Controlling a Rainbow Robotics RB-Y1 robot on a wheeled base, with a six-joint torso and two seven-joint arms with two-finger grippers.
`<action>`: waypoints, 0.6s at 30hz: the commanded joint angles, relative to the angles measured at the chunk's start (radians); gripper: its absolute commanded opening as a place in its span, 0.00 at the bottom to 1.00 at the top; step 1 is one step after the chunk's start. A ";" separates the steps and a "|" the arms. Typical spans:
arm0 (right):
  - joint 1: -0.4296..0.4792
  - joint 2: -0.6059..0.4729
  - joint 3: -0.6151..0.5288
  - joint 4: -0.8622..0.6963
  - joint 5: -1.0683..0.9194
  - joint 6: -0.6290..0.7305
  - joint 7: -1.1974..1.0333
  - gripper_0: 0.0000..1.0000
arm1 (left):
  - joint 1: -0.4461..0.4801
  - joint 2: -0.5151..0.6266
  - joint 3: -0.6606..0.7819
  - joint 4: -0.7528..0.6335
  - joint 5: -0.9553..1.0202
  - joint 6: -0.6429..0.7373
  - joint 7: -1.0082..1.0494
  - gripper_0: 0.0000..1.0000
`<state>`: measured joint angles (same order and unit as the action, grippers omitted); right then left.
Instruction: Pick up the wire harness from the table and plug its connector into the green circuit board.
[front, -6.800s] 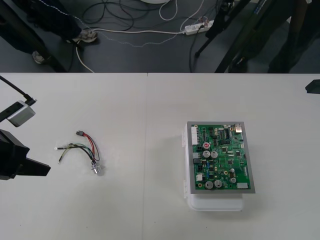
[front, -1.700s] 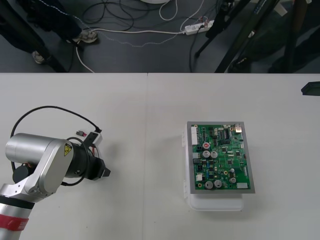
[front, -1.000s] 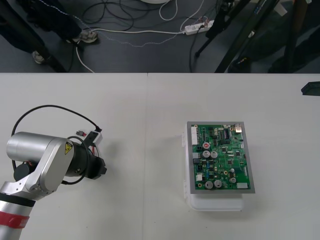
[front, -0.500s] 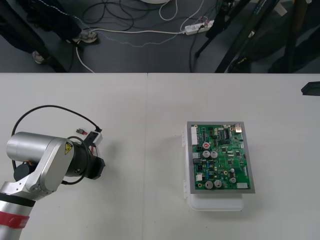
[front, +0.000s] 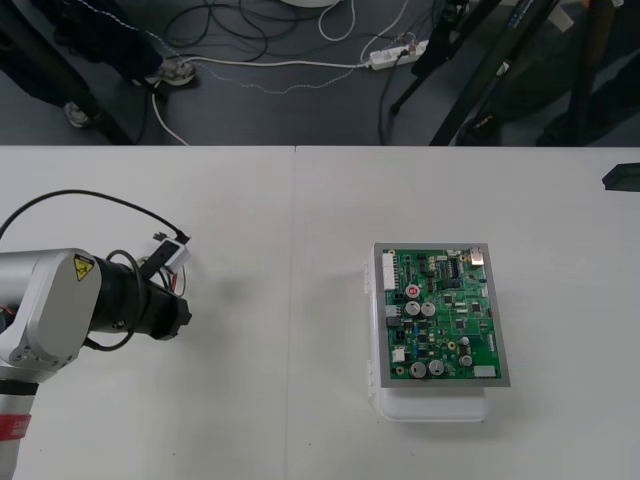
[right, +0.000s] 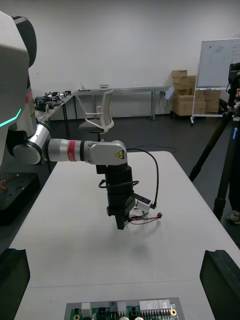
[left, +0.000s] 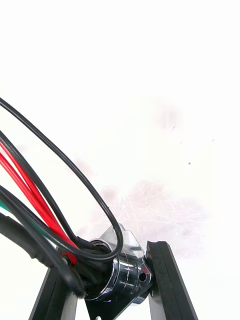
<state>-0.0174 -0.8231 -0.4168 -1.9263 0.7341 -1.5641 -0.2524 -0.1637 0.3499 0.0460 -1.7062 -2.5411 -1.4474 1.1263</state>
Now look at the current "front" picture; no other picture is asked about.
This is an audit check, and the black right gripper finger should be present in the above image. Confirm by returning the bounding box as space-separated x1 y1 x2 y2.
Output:
601 162 640 194

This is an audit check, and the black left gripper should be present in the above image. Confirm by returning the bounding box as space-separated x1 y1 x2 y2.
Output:
142 284 194 343

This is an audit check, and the white power strip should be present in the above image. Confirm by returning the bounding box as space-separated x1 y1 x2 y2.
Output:
366 38 430 72

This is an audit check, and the person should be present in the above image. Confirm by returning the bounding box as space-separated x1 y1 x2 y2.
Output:
0 0 197 130

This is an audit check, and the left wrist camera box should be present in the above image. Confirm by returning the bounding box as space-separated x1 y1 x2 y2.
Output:
140 238 194 279

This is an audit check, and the black left camera cable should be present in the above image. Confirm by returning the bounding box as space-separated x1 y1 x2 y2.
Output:
0 188 193 244

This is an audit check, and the green circuit board grey frame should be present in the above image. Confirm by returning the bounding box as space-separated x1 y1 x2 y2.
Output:
373 242 513 391

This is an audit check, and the thick white floor cable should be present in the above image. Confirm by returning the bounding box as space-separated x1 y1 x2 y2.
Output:
149 53 374 147

